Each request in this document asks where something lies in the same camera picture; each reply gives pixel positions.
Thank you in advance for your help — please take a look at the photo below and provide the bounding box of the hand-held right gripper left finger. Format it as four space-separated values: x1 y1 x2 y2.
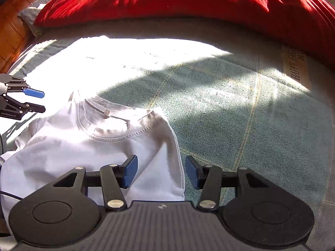
53 155 138 211

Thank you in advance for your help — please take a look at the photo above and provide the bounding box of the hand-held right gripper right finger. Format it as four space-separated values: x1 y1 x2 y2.
185 156 273 211

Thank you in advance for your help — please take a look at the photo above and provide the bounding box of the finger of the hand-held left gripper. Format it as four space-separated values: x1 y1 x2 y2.
6 95 46 114
6 81 45 99

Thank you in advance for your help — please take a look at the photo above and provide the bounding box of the white printed t-shirt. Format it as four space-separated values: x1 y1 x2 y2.
0 90 186 223

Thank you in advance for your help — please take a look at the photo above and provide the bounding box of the wooden headboard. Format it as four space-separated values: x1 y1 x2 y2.
0 0 76 74

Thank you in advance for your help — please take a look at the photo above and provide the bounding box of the grey pillow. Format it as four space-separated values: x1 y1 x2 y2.
18 4 46 38

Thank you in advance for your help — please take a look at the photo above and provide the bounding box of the green checked bed cover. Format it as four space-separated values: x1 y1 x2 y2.
0 16 335 251

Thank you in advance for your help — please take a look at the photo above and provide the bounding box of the red duvet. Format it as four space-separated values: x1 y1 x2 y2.
34 0 335 70

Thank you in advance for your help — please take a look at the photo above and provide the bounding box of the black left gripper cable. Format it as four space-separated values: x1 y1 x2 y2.
0 190 23 200

